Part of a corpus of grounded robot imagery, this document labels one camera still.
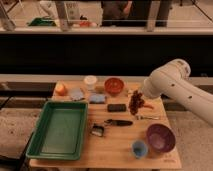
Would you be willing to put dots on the small blue cup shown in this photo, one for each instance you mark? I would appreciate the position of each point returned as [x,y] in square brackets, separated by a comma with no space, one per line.
[139,149]

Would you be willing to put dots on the wooden table board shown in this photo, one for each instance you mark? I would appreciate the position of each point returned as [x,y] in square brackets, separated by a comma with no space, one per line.
[113,150]

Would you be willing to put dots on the blue sponge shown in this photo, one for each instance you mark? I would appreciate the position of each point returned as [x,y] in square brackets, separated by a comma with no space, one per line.
[97,99]

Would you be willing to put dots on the dark red grape bunch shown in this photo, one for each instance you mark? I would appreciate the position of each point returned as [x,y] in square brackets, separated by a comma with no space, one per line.
[136,102]

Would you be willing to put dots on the silver fork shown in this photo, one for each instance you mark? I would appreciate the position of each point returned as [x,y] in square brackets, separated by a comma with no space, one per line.
[146,117]

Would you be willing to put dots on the black binder clip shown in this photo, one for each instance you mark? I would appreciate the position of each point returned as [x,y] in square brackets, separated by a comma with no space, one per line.
[97,130]

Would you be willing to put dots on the white cup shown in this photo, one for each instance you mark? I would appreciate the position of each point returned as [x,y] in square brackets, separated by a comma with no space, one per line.
[90,82]

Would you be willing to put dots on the green tray in background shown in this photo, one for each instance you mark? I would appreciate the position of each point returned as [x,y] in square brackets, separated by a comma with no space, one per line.
[42,22]

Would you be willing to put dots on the green plastic tray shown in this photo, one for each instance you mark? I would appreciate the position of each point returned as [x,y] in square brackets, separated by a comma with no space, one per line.
[59,132]

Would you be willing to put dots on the light blue cloth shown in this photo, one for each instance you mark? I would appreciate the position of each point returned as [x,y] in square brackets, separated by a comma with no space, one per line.
[76,94]

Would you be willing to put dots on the red bowl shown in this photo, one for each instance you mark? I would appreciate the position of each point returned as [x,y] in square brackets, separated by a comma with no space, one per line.
[114,86]

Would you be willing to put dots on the person in background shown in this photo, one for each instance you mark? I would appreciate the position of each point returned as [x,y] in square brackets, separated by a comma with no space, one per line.
[115,12]

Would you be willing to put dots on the orange fruit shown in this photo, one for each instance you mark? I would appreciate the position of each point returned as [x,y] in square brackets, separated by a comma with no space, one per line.
[60,89]

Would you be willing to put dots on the black handled knife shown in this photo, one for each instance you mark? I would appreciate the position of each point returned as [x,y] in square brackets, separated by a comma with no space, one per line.
[118,122]

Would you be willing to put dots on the orange carrot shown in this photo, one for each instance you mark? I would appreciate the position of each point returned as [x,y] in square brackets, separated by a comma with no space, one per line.
[148,106]

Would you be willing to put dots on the purple bowl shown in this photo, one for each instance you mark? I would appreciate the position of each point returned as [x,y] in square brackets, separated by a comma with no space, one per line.
[160,138]

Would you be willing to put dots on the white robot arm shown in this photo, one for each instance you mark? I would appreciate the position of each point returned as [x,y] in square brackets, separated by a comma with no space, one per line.
[171,80]

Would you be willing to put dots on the black rectangular block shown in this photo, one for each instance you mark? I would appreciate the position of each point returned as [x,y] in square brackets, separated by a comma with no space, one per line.
[116,107]

